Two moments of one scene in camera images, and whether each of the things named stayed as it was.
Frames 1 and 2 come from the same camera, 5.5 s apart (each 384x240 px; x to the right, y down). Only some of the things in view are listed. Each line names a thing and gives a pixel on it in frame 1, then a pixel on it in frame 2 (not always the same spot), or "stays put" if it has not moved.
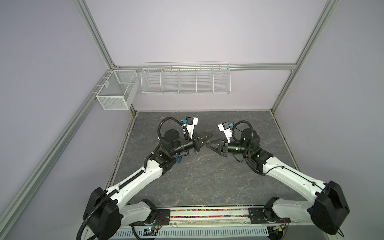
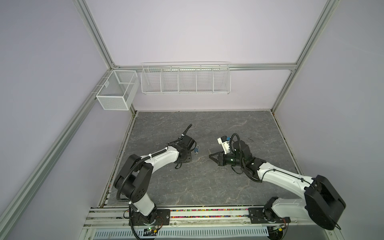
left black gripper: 197,140 → 189,159
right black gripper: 222,150 → 220,160
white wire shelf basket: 185,78 stays put
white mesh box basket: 118,90 stays put
